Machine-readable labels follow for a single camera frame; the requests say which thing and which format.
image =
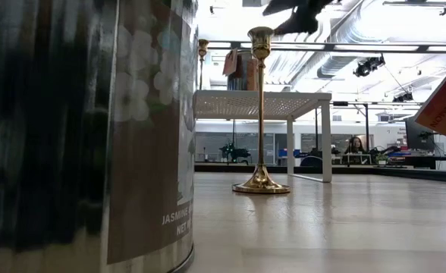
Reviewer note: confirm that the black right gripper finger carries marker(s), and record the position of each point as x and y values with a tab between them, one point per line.
302	24
283	7

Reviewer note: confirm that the candle tin orange heart label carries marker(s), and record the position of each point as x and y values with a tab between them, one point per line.
245	72

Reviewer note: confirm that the brass candlestick holder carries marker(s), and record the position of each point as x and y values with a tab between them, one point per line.
261	182
203	47

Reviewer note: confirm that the candle tin jasmine flower label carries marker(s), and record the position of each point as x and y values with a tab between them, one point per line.
75	132

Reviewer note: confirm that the background robot arm green light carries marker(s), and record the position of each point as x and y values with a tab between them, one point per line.
234	152

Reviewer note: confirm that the black background robot arm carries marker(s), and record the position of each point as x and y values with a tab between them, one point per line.
382	151
312	157

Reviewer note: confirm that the long linear ceiling light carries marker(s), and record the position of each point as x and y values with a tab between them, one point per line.
359	47

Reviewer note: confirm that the black ceiling spotlight cluster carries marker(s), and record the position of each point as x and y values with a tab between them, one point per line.
367	66
403	98

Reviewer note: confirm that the white perforated metal shelf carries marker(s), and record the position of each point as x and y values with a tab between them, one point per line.
280	104

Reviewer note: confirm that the person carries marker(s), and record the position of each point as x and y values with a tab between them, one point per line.
355	146

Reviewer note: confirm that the black background monitor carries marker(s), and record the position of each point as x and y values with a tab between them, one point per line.
418	136

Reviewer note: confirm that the silver ventilation duct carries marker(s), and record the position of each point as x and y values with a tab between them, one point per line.
340	41

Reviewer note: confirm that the black ceiling track rail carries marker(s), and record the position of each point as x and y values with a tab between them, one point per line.
416	3

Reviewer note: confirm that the black background rig frame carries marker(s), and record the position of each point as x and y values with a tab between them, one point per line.
366	125

